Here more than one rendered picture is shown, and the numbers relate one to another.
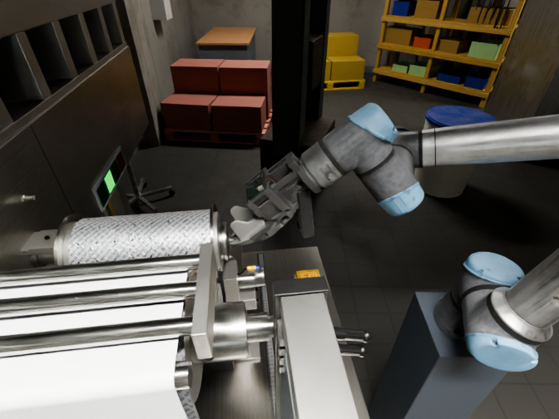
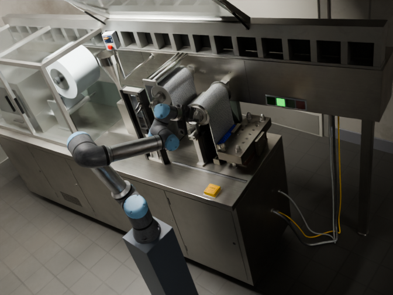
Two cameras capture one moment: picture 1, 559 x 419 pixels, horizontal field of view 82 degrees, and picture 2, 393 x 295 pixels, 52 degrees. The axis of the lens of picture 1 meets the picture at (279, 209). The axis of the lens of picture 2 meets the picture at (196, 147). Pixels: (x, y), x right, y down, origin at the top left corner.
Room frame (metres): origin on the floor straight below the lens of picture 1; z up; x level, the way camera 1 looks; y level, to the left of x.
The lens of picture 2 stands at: (1.91, -1.19, 2.47)
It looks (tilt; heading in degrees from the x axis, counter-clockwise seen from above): 37 degrees down; 140
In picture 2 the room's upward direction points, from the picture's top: 16 degrees counter-clockwise
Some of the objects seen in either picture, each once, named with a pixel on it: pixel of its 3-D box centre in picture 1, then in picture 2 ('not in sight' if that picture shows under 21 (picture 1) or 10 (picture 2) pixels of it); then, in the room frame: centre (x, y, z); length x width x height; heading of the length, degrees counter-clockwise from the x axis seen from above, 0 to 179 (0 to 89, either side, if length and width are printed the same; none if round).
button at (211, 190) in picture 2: (309, 281); (212, 190); (0.65, -0.09, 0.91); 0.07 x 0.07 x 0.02; 7
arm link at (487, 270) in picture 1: (487, 283); (137, 210); (0.51, -0.50, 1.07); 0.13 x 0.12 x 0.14; 161
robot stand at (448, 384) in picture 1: (419, 395); (168, 280); (0.51, -0.50, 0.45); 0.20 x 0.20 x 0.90; 89
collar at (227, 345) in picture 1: (220, 331); (158, 98); (0.21, 0.07, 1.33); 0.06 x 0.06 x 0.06; 7
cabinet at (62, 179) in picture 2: not in sight; (130, 175); (-0.48, 0.06, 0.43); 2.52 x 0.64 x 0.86; 7
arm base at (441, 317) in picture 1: (469, 310); (144, 226); (0.51, -0.50, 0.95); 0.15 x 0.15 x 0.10
